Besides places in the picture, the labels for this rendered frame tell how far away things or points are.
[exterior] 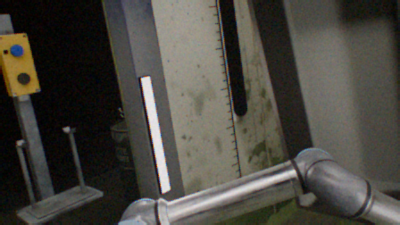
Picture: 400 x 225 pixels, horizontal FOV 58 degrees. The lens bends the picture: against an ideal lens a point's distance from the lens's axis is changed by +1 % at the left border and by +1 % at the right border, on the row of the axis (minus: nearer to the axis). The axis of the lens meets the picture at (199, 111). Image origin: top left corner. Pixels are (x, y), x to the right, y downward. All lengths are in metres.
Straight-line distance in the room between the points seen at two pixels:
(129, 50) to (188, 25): 0.42
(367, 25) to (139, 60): 1.08
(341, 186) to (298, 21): 1.08
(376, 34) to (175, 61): 0.99
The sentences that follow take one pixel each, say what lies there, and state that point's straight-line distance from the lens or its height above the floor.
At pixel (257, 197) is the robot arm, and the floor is 0.91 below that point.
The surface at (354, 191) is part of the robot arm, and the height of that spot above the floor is 0.95.
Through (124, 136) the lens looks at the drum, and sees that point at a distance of 2.59.
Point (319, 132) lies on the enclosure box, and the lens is 2.16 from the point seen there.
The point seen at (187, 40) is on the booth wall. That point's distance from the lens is 2.06.
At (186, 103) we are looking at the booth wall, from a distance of 2.03.
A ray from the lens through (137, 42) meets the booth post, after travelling 1.85.
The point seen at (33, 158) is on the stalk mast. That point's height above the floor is 1.00.
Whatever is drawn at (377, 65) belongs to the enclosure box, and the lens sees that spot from 1.88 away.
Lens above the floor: 1.40
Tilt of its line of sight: 11 degrees down
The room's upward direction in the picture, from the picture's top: 9 degrees counter-clockwise
